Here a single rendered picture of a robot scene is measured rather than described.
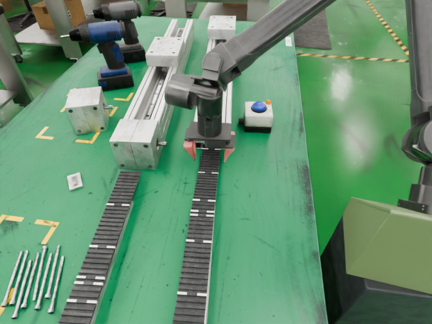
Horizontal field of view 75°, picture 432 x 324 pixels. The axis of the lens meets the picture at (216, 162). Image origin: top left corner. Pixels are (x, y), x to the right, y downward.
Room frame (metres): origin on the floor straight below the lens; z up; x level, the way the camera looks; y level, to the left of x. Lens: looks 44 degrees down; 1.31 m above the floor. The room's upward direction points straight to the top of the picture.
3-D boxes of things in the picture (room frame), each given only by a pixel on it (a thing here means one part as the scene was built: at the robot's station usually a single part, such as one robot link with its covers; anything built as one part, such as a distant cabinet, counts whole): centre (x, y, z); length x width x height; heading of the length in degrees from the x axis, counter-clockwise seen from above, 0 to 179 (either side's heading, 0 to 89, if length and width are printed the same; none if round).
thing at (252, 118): (0.71, -0.12, 0.81); 0.10 x 0.08 x 0.06; 87
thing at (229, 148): (0.54, -0.01, 0.84); 0.07 x 0.07 x 0.09; 86
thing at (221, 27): (1.24, -0.03, 0.87); 0.16 x 0.11 x 0.07; 177
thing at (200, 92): (0.54, 0.02, 0.97); 0.07 x 0.06 x 0.07; 68
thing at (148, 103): (1.00, 0.18, 0.82); 0.80 x 0.10 x 0.09; 177
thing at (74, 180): (0.47, 0.35, 0.78); 0.05 x 0.03 x 0.01; 27
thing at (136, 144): (0.56, 0.19, 0.83); 0.12 x 0.09 x 0.10; 87
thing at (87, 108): (0.72, 0.37, 0.83); 0.11 x 0.10 x 0.10; 102
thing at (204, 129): (0.54, 0.01, 0.91); 0.10 x 0.07 x 0.07; 86
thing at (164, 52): (1.00, 0.18, 0.87); 0.16 x 0.11 x 0.07; 177
